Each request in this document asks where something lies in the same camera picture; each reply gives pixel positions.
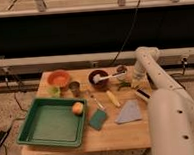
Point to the yellow-white gripper body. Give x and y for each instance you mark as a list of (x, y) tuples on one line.
[(136, 82)]

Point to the green pepper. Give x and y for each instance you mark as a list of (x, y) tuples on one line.
[(123, 84)]

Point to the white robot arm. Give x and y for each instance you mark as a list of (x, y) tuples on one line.
[(170, 107)]

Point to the dark maroon bowl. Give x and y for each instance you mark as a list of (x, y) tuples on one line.
[(101, 85)]

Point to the red-orange bowl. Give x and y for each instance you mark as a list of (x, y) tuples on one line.
[(59, 78)]

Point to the black white brush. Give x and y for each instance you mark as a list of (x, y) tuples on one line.
[(145, 97)]

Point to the small brown cup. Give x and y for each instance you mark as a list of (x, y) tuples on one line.
[(121, 70)]

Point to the blue-grey cloth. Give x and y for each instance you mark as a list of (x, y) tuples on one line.
[(129, 113)]

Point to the wooden table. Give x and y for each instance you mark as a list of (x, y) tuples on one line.
[(112, 136)]

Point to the white spoon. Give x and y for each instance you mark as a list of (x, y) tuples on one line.
[(105, 77)]

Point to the metal fork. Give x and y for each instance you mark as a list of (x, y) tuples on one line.
[(96, 101)]

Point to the green sponge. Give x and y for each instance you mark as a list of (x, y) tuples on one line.
[(97, 119)]

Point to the grey metal cup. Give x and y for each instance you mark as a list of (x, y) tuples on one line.
[(74, 87)]

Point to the orange fruit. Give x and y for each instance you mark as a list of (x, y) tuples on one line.
[(77, 108)]

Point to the small green cup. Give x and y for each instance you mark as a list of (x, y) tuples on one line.
[(54, 91)]

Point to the green plastic tray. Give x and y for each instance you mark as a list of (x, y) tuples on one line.
[(51, 122)]

